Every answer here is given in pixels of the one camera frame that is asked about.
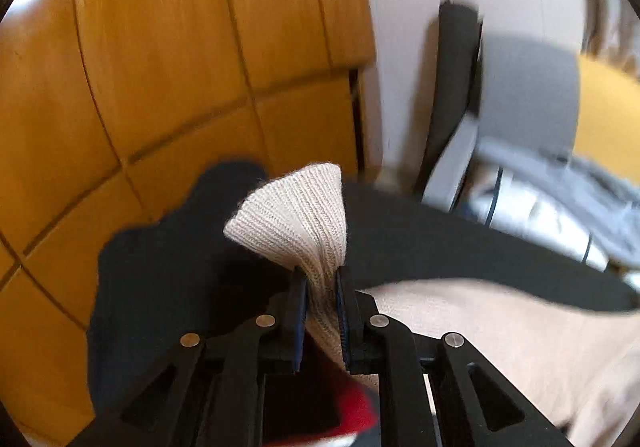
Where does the grey-blue garment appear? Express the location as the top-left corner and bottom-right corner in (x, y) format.
(475, 137), (640, 268)

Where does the red and white cloth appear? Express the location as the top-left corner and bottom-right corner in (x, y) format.
(300, 342), (379, 447)

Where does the grey yellow blue chair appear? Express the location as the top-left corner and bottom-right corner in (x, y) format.
(415, 0), (640, 273)

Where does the white printed cloth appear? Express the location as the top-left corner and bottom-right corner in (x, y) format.
(465, 167), (611, 273)

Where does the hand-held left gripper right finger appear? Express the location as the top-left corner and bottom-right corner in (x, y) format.
(336, 267), (576, 447)

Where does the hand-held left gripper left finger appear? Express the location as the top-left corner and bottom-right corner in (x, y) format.
(67, 267), (308, 447)

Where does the beige knit sweater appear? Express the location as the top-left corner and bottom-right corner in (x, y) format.
(223, 163), (640, 447)

